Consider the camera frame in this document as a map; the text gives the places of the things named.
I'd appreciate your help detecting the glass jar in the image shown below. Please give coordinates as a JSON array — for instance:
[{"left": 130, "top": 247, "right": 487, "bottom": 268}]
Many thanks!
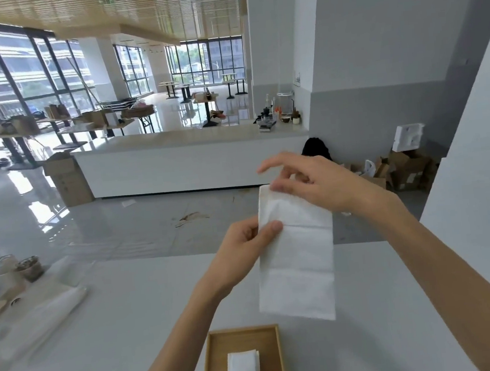
[{"left": 0, "top": 253, "right": 21, "bottom": 278}]

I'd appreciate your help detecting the white foam packing piece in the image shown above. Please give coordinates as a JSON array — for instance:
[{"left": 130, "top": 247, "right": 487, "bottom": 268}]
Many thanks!
[{"left": 389, "top": 122, "right": 427, "bottom": 154}]

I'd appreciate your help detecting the wooden tray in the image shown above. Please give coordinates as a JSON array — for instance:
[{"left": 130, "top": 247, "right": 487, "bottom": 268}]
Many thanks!
[{"left": 195, "top": 323, "right": 288, "bottom": 371}]

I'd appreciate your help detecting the pile of open cardboard boxes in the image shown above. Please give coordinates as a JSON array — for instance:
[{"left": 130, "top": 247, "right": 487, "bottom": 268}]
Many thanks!
[{"left": 341, "top": 146, "right": 443, "bottom": 199}]

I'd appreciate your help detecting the brown paper bag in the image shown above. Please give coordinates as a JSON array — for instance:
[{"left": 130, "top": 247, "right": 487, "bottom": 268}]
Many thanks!
[{"left": 9, "top": 113, "right": 42, "bottom": 138}]

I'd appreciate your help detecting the person's left forearm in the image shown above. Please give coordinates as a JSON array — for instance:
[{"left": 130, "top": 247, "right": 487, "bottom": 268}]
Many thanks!
[{"left": 114, "top": 275, "right": 243, "bottom": 371}]

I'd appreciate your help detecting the wooden table with black base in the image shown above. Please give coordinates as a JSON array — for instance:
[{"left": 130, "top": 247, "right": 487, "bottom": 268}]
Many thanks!
[{"left": 191, "top": 89, "right": 222, "bottom": 129}]

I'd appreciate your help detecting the clear plastic bag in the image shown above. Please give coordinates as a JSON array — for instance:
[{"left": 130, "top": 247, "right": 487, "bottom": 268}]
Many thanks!
[{"left": 0, "top": 284, "right": 94, "bottom": 360}]

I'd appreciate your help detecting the wooden table with boxes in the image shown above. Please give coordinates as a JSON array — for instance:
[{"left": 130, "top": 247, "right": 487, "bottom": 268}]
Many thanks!
[{"left": 55, "top": 106, "right": 138, "bottom": 150}]

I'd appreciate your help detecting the white paper napkin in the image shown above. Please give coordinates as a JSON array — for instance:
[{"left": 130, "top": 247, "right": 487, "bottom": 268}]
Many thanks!
[{"left": 247, "top": 178, "right": 343, "bottom": 328}]

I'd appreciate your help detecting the long white counter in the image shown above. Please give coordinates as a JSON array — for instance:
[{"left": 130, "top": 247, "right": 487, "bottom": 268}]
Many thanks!
[{"left": 69, "top": 116, "right": 315, "bottom": 204}]

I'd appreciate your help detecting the person's left hand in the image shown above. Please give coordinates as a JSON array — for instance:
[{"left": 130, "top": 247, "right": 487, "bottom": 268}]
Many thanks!
[{"left": 196, "top": 212, "right": 291, "bottom": 301}]

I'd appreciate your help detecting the black backpack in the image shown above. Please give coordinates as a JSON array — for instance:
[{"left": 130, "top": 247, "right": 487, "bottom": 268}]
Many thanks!
[{"left": 300, "top": 135, "right": 333, "bottom": 165}]

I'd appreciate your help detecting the person's right hand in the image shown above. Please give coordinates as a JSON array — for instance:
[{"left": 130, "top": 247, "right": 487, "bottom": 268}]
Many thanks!
[{"left": 255, "top": 141, "right": 399, "bottom": 230}]

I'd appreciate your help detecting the small cup with brown filling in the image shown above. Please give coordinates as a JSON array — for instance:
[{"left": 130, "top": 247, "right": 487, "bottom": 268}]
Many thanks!
[{"left": 14, "top": 254, "right": 46, "bottom": 284}]

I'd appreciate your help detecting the person's right forearm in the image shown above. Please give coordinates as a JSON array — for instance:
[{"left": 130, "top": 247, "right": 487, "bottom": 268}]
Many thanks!
[{"left": 369, "top": 186, "right": 490, "bottom": 371}]

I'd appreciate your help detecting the tall cardboard box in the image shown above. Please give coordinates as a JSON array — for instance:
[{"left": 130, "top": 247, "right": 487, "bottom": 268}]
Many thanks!
[{"left": 42, "top": 149, "right": 96, "bottom": 210}]

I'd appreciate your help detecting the wooden table with paper bags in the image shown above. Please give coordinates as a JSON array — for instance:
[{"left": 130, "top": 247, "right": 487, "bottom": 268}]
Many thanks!
[{"left": 0, "top": 111, "right": 63, "bottom": 173}]

